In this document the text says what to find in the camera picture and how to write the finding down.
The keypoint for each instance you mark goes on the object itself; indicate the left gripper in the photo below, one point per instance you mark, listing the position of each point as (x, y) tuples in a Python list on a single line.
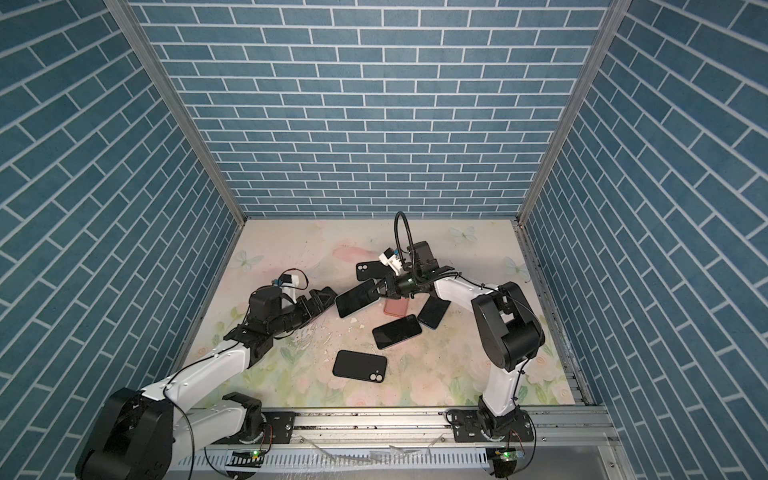
[(314, 303)]

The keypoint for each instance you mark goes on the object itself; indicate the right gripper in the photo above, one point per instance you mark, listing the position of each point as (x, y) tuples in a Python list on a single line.
[(392, 287)]

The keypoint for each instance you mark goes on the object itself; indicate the purple-edged black phone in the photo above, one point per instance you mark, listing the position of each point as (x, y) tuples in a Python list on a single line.
[(357, 298)]

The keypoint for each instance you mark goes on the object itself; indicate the black phone case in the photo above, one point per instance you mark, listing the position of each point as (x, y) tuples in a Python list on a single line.
[(371, 270), (360, 366)]

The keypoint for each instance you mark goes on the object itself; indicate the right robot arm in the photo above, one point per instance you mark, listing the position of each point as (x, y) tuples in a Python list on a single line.
[(510, 332)]

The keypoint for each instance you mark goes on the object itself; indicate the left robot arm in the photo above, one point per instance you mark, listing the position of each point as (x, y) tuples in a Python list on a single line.
[(141, 434)]

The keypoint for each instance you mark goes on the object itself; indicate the pink phone case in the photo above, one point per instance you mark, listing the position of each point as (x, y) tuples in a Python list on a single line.
[(396, 308)]

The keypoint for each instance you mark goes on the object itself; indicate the blue-edged black phone right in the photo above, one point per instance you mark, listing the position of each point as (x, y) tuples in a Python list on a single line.
[(433, 312)]

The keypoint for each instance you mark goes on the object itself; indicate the black phone lower centre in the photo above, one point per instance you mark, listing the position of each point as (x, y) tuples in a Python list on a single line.
[(396, 331)]

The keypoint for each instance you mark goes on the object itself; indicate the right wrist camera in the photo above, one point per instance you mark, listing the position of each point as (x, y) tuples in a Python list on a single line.
[(391, 258)]

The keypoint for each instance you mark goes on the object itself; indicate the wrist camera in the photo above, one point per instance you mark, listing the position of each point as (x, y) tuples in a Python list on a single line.
[(391, 258), (288, 281)]

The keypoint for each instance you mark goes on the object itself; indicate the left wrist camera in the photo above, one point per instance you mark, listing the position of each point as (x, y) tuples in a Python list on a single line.
[(288, 281)]

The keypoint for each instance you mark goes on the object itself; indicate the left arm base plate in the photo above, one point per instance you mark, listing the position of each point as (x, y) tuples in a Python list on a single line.
[(276, 427)]

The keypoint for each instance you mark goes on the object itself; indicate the aluminium front rail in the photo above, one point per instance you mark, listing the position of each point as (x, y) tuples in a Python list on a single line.
[(422, 427)]

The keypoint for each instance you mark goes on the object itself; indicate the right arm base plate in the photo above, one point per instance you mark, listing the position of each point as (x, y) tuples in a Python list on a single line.
[(479, 425)]

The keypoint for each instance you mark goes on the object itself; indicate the white slotted cable duct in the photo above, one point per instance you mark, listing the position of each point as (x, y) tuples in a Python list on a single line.
[(311, 460)]

